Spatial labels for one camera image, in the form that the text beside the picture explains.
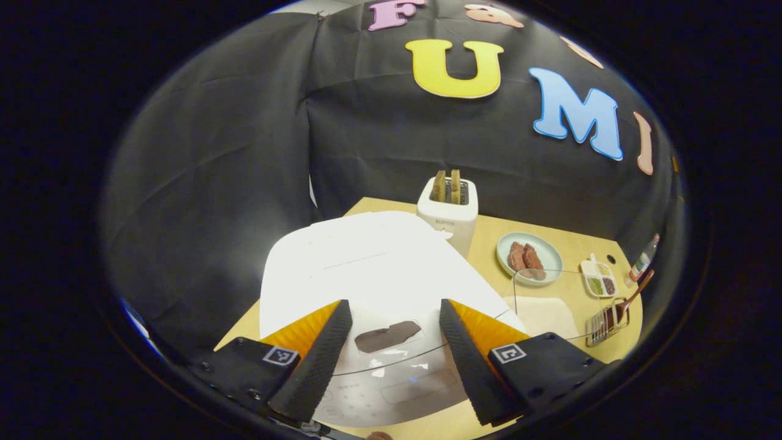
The pale green plate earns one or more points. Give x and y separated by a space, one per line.
550 256

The white rice cooker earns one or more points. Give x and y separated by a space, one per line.
366 263

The clear plastic water bottle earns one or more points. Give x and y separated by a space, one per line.
643 260

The black backdrop cloth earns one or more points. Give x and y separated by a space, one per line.
214 183

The brown bread slice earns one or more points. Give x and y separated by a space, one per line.
438 186
455 186

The white divided bean dish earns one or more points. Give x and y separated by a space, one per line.
591 272

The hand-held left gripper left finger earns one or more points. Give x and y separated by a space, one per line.
314 366

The cream cutting board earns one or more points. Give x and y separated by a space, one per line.
540 318

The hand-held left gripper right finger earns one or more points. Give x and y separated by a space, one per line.
473 379

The red meat piece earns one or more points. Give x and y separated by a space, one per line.
534 263
517 256

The dark wooden spoon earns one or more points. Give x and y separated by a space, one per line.
617 315

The white toaster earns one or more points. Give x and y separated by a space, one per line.
449 223

